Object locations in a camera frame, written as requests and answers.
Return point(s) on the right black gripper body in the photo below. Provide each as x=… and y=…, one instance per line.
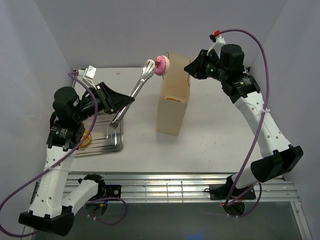
x=210, y=68

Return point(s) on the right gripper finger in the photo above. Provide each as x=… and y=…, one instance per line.
x=194, y=69
x=203, y=55

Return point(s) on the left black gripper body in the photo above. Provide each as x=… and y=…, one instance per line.
x=88, y=107

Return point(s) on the beige paper bag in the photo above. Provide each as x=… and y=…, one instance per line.
x=174, y=92

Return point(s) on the pink frosted donut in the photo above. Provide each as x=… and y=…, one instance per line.
x=162, y=65

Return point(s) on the sesame twisted bread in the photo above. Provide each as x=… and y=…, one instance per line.
x=174, y=98

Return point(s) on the metal tongs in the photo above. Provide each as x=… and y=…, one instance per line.
x=148, y=70

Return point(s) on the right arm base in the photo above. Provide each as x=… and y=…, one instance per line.
x=221, y=191

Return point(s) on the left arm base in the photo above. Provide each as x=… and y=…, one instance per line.
x=112, y=191

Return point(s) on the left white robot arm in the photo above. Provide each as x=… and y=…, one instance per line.
x=50, y=211

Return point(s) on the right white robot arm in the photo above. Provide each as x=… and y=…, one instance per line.
x=279, y=156

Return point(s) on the fake croissant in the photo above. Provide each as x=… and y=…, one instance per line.
x=87, y=141

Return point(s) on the steel tray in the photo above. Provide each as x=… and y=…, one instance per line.
x=104, y=139

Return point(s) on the left blue table label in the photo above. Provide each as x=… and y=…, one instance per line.
x=81, y=70

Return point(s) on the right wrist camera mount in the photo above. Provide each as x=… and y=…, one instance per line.
x=217, y=42

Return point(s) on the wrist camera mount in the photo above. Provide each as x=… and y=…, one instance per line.
x=88, y=76
x=217, y=42

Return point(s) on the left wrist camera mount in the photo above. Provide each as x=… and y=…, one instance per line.
x=88, y=76

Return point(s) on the aluminium rail frame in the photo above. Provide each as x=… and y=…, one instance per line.
x=176, y=207

